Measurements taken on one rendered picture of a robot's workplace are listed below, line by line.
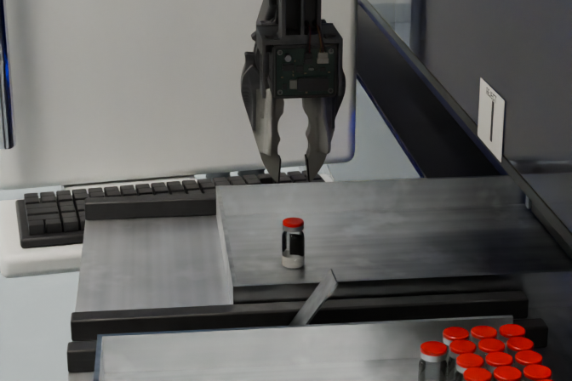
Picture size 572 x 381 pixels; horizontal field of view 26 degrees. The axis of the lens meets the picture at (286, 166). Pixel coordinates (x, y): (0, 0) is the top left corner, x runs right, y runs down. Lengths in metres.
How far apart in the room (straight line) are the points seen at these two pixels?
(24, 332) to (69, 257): 1.65
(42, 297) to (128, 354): 2.28
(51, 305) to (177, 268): 2.04
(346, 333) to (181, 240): 0.31
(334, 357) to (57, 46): 0.73
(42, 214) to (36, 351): 1.52
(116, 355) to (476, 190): 0.51
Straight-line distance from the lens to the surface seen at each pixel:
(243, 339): 1.01
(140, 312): 1.08
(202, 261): 1.23
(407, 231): 1.30
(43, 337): 3.08
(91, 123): 1.65
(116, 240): 1.29
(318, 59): 1.08
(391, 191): 1.35
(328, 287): 1.04
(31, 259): 1.46
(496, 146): 1.19
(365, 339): 1.03
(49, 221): 1.49
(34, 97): 1.64
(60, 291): 3.32
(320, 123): 1.14
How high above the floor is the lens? 1.36
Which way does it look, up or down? 19 degrees down
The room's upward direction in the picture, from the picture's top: straight up
